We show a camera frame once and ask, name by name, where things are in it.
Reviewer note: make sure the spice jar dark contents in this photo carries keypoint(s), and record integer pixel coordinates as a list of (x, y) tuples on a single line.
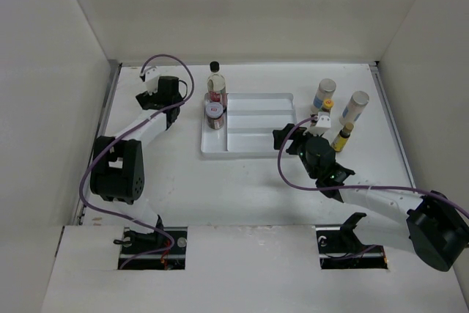
[(215, 115)]

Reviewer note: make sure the white shaker blue label right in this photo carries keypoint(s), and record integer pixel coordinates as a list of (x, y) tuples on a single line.
[(354, 108)]

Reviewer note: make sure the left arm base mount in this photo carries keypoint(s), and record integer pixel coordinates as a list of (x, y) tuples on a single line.
[(150, 251)]

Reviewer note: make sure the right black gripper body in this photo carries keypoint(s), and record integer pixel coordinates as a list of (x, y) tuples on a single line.
[(303, 155)]

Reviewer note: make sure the green bottle yellow cap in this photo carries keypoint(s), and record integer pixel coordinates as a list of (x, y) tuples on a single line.
[(327, 106)]

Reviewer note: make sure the white shaker blue label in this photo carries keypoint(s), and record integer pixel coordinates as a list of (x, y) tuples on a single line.
[(325, 90), (354, 108)]

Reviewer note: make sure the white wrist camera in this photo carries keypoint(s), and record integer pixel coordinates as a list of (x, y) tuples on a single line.
[(150, 78), (320, 124)]

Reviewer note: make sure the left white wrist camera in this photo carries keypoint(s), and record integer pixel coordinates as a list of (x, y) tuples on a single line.
[(150, 78)]

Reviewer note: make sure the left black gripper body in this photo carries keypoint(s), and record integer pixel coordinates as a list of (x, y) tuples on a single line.
[(146, 99)]

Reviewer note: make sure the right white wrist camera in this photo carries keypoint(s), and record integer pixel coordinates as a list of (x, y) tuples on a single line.
[(320, 124)]

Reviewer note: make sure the white shaker blue label left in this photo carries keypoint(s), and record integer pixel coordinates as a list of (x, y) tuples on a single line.
[(325, 90)]

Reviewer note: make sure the small yellow label bottle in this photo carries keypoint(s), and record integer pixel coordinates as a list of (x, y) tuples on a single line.
[(342, 137)]

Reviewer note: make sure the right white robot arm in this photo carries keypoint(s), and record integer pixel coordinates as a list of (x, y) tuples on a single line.
[(425, 223)]

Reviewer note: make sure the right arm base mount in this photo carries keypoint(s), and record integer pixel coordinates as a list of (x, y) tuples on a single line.
[(340, 249)]

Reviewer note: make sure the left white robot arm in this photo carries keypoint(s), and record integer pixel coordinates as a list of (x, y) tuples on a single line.
[(114, 181)]

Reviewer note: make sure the white divided organizer tray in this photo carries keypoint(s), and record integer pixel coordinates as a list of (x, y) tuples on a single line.
[(249, 121)]

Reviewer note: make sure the dark sauce bottle black cap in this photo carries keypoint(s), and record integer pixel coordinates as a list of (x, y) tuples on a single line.
[(216, 85)]

